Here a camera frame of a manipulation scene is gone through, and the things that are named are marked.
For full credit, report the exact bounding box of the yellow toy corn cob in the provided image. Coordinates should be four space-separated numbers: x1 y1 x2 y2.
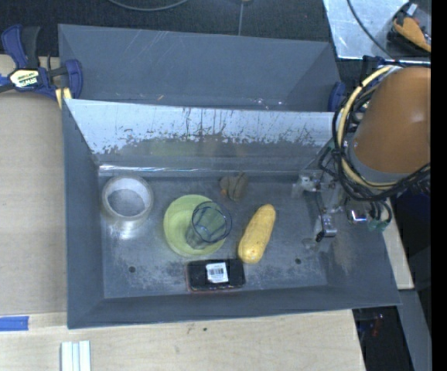
237 203 278 265

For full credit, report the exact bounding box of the black box with barcode label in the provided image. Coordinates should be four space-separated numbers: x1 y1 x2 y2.
185 257 247 294

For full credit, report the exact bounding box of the clear glass cup blue rim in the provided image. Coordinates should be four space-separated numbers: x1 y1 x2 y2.
184 200 234 251

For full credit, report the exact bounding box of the grey metal bin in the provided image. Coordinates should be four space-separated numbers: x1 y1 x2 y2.
56 23 403 330

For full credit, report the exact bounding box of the pale wood flat board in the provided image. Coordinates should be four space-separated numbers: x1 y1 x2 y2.
0 94 68 317

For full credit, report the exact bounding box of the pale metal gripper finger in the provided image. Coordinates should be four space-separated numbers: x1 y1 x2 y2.
291 171 322 200
302 214 339 251

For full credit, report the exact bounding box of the brown toy animal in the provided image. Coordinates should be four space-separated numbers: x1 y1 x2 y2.
218 171 250 203

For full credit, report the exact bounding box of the clear tape roll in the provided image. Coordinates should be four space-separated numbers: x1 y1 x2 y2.
101 174 155 232

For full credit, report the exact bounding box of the green plate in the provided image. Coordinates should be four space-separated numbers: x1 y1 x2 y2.
162 193 229 258

